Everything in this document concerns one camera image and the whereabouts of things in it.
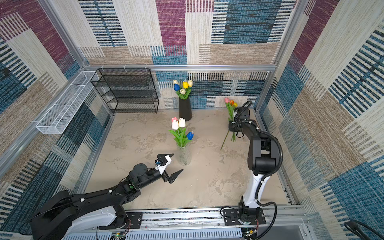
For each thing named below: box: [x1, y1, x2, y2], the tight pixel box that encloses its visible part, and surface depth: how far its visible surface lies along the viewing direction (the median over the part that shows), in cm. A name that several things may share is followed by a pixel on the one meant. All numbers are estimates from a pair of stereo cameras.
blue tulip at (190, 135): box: [186, 130, 194, 140], surface depth 76 cm
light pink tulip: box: [171, 117, 179, 130], surface depth 74 cm
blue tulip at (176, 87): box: [173, 83, 180, 91], surface depth 93 cm
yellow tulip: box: [182, 81, 189, 89], surface depth 94 cm
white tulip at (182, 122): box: [178, 117, 186, 128], surface depth 73 cm
